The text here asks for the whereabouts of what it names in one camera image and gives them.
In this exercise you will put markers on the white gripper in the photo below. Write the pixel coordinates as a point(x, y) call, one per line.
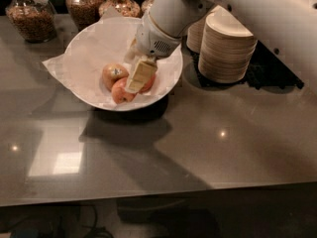
point(153, 38)

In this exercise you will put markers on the red apple with sticker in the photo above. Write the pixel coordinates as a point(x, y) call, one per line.
point(148, 85)

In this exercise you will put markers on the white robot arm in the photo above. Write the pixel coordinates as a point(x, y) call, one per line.
point(287, 28)

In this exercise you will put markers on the yellowish apple with sticker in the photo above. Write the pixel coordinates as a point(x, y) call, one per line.
point(111, 73)

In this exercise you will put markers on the red-orange front apple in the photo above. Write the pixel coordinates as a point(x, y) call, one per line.
point(119, 94)

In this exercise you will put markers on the white bowl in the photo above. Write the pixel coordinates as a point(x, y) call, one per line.
point(89, 57)

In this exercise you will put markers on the white paper liner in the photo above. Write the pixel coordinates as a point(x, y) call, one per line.
point(99, 43)

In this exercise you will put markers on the glass cereal jar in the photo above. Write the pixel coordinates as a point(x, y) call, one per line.
point(33, 19)
point(148, 2)
point(83, 12)
point(127, 8)

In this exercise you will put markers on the rear stack paper bowls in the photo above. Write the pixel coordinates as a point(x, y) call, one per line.
point(195, 32)

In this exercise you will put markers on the stack paper bowls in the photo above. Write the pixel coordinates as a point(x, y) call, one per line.
point(226, 49)
point(195, 32)

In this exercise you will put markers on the front stack paper bowls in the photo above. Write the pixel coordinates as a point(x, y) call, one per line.
point(226, 49)

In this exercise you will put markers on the left glass cereal jar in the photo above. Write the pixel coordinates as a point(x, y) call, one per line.
point(33, 19)

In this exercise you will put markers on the black rubber mat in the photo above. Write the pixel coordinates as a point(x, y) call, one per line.
point(264, 70)

